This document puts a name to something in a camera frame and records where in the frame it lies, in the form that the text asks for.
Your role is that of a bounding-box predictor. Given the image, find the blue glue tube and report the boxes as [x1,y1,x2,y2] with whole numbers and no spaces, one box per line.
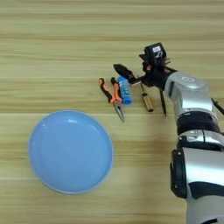
[116,75,133,106]

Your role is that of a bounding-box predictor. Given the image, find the wooden-handled screwdriver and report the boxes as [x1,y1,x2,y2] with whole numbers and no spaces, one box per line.
[136,82,155,113]

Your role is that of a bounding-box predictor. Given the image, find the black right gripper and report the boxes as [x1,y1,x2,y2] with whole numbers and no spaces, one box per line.
[113,53,178,91]

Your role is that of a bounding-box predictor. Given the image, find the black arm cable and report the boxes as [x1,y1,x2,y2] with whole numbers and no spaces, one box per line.
[158,87,224,118]

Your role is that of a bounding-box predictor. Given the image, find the small black box white label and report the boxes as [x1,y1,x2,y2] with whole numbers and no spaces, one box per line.
[143,42,168,65]

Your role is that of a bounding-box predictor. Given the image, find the round blue plate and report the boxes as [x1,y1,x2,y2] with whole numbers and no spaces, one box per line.
[28,109,114,195]

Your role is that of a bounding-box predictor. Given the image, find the orange black needle-nose pliers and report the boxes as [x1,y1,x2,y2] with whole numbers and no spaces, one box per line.
[97,76,126,123]

